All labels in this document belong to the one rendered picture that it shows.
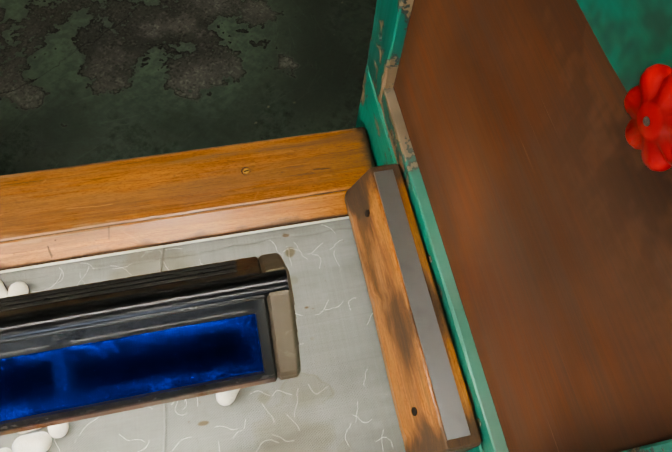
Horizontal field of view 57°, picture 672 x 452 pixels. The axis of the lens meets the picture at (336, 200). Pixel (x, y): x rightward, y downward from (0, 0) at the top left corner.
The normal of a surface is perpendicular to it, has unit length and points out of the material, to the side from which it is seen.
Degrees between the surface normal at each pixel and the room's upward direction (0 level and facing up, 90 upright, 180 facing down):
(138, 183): 0
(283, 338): 58
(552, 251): 90
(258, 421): 0
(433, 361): 0
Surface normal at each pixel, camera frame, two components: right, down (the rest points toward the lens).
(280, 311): 0.21, 0.48
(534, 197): -0.98, 0.15
